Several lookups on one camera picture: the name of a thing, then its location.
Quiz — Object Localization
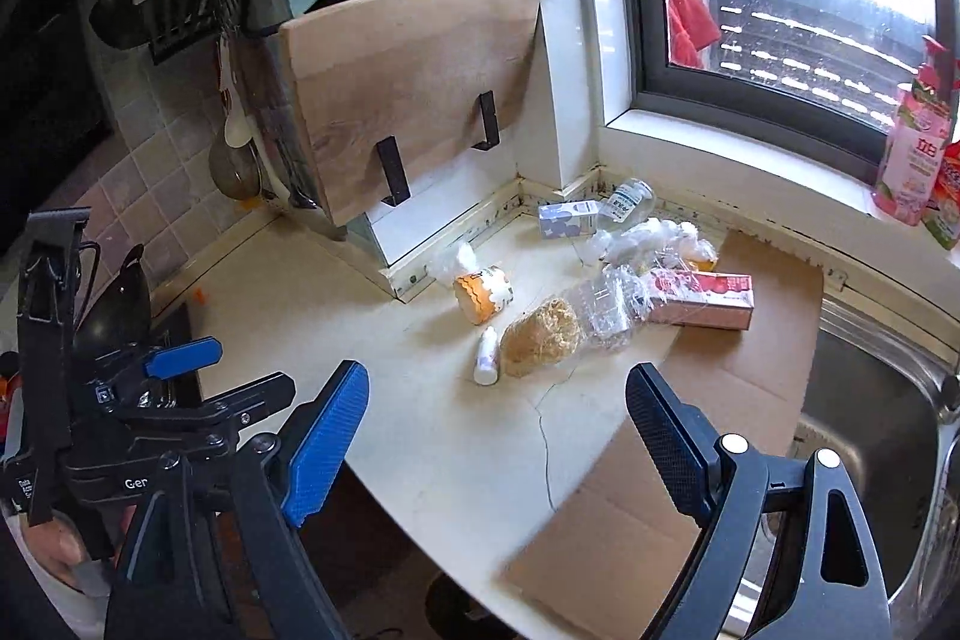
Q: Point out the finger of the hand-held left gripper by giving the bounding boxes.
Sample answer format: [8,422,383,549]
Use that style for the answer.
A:
[124,372,299,453]
[94,336,224,401]

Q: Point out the tan fibrous sponge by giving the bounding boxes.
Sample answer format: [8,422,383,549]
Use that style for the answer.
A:
[499,299,584,378]

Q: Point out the stainless steel sink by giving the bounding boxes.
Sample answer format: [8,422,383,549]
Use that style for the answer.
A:
[739,295,960,640]

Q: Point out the flat cardboard sheet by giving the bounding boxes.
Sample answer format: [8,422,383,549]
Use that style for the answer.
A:
[502,230,826,637]

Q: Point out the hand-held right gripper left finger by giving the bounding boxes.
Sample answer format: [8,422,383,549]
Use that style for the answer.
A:
[105,361,370,640]

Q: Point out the small white bottle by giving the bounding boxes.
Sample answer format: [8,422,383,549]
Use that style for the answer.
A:
[472,325,501,386]

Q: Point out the black wok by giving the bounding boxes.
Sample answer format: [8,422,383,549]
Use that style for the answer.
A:
[75,246,156,371]

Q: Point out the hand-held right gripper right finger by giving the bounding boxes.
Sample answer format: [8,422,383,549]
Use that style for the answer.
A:
[625,362,893,640]

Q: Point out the silvery wrapper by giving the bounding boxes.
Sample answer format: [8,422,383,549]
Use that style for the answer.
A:
[585,231,622,268]

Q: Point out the orange white paper cup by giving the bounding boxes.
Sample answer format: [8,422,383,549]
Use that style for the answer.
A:
[454,265,515,326]

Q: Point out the red hanging cloth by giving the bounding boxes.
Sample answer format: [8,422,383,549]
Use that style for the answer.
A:
[666,0,722,71]

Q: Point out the clear plastic bottle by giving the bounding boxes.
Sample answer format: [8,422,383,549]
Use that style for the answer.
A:
[596,178,657,232]

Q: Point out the pink cardboard box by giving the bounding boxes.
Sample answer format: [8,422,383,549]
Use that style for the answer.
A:
[646,269,755,331]

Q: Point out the dark window frame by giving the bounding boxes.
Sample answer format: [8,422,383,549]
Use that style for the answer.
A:
[606,0,960,185]

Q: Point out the clear plastic packaging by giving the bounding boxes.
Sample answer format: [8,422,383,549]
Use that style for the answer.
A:
[559,265,653,352]

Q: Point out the black range hood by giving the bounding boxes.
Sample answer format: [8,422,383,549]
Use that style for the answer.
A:
[0,0,113,251]

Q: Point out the black metal board bracket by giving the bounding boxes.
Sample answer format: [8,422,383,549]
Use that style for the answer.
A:
[377,135,411,208]
[471,90,500,151]

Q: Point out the black glass stove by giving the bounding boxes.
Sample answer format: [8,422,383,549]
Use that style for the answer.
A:
[150,302,197,401]

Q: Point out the wooden cutting board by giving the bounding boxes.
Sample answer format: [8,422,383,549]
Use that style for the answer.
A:
[279,0,544,232]

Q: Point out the small clear plastic bag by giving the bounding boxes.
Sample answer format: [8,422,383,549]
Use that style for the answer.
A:
[427,242,481,283]

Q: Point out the small blue white carton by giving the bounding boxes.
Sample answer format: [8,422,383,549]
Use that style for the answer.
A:
[538,199,601,240]

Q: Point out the white rice spoon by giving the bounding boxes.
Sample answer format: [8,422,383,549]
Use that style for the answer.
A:
[217,32,254,150]

